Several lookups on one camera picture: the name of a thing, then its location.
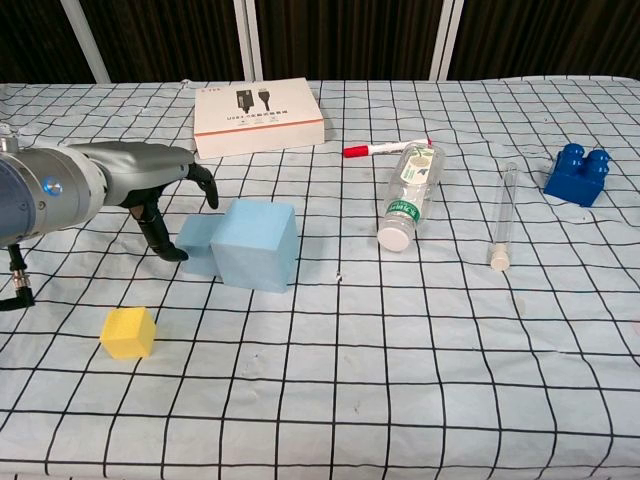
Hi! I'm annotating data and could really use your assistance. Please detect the black checked white tablecloth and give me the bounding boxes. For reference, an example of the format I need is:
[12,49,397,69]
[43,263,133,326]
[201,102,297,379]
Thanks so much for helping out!
[0,75,640,480]

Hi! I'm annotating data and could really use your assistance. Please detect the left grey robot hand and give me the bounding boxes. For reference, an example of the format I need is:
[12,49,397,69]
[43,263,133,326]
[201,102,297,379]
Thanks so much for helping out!
[97,142,220,264]

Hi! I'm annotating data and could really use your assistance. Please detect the yellow foam cube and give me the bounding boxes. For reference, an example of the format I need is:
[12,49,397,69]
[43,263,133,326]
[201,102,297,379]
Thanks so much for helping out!
[99,306,158,361]

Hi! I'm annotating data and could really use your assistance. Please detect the red capped white marker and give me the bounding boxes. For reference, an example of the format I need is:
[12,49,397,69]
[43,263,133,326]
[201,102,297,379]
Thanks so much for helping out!
[342,135,434,159]

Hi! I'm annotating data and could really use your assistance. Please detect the clear plastic water bottle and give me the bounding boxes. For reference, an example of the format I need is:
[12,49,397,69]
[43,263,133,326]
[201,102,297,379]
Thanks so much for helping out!
[377,141,446,253]

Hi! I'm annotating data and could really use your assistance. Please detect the white cable product box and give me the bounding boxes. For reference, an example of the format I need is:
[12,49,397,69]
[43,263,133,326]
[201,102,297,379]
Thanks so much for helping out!
[193,77,325,160]

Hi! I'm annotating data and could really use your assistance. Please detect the black partition panel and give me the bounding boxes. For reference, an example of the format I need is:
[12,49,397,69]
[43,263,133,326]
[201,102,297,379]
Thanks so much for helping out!
[0,0,96,86]
[447,0,640,81]
[254,0,446,81]
[79,0,249,84]

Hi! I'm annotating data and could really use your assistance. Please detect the white partition frame post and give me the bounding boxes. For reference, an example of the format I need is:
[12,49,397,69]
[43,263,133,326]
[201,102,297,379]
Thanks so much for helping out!
[233,0,265,81]
[428,0,465,81]
[62,0,112,85]

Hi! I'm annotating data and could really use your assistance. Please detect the dark blue toy brick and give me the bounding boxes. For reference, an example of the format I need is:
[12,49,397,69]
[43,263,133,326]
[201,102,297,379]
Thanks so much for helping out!
[543,143,612,209]

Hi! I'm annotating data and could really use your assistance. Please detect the small light blue foam cube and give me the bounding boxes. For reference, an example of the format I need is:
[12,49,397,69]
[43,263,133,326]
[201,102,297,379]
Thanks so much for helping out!
[174,214,227,279]

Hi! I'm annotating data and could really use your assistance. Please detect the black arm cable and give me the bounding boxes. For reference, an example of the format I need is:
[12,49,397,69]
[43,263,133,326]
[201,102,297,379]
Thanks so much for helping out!
[0,243,36,312]

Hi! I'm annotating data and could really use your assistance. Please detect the large light blue foam cube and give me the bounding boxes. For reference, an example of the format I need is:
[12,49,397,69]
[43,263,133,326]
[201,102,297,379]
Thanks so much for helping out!
[209,198,300,294]

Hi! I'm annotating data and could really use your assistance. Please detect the clear glass test tube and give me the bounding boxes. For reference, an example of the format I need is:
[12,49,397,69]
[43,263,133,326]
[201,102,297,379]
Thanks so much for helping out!
[487,160,521,273]

